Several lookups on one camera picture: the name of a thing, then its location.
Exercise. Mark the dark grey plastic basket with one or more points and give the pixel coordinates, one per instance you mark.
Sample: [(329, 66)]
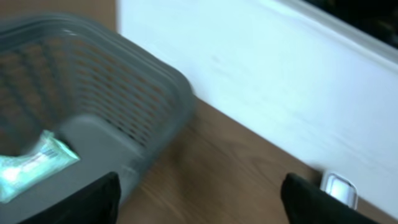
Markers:
[(112, 103)]

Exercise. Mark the mint green wipes pack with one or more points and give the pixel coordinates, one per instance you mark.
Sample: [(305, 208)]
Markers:
[(47, 157)]

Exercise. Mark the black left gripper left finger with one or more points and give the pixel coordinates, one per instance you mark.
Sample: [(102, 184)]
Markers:
[(97, 203)]

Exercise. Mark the white barcode scanner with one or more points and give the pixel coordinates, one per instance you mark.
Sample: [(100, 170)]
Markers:
[(339, 188)]

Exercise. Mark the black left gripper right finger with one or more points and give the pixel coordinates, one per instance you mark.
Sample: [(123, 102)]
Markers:
[(305, 203)]

